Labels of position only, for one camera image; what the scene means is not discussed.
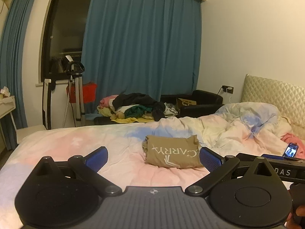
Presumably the silver tripod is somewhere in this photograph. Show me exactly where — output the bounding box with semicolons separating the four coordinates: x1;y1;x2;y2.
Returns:
62;55;87;127

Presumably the wide blue curtain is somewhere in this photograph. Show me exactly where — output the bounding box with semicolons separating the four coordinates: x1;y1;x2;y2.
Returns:
81;0;203;115

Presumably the narrow blue curtain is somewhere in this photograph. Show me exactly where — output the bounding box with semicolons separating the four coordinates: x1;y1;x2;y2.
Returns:
0;0;39;151

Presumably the quilted beige headboard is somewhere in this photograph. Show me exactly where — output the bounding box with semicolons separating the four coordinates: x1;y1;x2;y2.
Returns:
241;74;305;124

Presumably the pink fleece cloth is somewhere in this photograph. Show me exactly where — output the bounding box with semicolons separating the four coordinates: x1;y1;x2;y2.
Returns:
281;134;305;159

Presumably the pink garment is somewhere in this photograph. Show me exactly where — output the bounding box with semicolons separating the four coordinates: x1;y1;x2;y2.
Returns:
100;96;118;108

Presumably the yellow garment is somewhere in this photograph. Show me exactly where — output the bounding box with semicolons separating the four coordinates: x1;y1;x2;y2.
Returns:
98;107;115;117

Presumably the dark green garment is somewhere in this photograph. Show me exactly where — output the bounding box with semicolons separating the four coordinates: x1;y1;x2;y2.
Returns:
125;107;153;118

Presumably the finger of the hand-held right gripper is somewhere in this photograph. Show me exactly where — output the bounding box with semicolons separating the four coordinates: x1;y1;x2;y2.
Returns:
235;153;305;166

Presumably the black sofa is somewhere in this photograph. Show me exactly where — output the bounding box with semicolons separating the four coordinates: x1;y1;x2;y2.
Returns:
161;90;224;118

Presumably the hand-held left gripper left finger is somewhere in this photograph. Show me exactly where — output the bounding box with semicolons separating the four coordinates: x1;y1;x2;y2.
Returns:
36;146;123;195

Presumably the bed with pastel sheet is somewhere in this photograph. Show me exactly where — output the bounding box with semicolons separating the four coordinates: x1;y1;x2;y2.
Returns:
0;101;305;225

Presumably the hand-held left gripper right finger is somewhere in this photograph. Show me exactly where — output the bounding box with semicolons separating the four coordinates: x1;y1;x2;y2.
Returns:
185;147;277;195

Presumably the pastel tie-dye duvet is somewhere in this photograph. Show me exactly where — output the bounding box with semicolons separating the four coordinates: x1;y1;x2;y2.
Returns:
155;101;298;148

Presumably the white vanity desk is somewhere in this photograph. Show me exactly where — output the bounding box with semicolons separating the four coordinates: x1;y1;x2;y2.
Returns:
0;95;18;148

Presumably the dark window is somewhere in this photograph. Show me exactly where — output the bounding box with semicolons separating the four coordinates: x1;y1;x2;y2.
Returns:
42;0;96;80

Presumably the black garment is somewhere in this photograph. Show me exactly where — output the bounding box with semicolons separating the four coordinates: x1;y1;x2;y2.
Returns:
112;93;166;121

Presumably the person's right hand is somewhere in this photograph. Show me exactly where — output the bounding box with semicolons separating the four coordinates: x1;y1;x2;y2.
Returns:
286;206;305;229

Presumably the tan printed t-shirt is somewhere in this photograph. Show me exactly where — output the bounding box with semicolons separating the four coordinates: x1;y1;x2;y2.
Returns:
142;135;203;169

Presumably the wall socket with charger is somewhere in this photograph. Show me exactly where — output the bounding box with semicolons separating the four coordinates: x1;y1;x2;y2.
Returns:
217;85;234;103

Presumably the red bag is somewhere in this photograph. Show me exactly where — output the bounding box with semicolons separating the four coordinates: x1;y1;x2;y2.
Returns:
66;83;98;104

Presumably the black white upright stand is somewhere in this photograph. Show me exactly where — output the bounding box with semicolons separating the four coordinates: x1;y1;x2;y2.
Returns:
42;78;57;130

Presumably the smartphone with lit screen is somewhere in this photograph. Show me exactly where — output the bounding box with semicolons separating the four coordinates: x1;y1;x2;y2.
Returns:
283;143;299;158

